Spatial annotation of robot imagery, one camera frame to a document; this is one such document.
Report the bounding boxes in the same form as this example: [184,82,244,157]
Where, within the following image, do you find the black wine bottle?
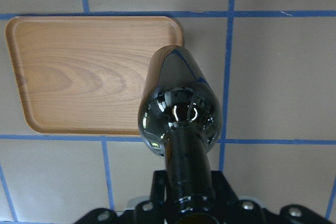
[138,45,223,223]

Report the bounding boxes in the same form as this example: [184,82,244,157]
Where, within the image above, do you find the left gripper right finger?
[211,170,238,208]

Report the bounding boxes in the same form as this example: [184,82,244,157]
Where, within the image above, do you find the wooden rectangular tray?
[5,16,183,136]

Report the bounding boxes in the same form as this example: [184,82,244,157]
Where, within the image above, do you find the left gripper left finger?
[150,170,168,207]

